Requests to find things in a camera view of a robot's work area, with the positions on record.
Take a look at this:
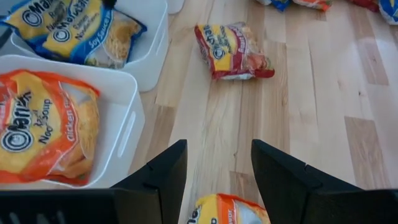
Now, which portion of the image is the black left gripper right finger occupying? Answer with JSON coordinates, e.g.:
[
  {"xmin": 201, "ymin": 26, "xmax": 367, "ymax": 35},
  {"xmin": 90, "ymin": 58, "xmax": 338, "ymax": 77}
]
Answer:
[{"xmin": 251, "ymin": 139, "xmax": 398, "ymax": 224}]

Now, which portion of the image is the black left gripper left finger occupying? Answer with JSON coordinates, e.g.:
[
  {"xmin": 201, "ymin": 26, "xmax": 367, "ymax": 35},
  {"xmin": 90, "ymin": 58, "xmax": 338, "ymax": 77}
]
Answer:
[{"xmin": 0, "ymin": 139, "xmax": 188, "ymax": 224}]

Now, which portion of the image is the orange chicken ramen pack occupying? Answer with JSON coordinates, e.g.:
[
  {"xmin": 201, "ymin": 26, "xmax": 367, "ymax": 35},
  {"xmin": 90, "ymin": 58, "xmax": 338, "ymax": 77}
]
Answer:
[
  {"xmin": 291, "ymin": 0, "xmax": 333, "ymax": 12},
  {"xmin": 0, "ymin": 68, "xmax": 101, "ymax": 187},
  {"xmin": 186, "ymin": 192, "xmax": 271, "ymax": 224}
]

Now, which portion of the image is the white plastic bin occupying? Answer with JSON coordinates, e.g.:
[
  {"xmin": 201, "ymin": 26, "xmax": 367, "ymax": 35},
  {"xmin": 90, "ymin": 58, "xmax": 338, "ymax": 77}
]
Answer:
[
  {"xmin": 0, "ymin": 54, "xmax": 146, "ymax": 191},
  {"xmin": 166, "ymin": 0, "xmax": 186, "ymax": 15},
  {"xmin": 9, "ymin": 0, "xmax": 170, "ymax": 93}
]

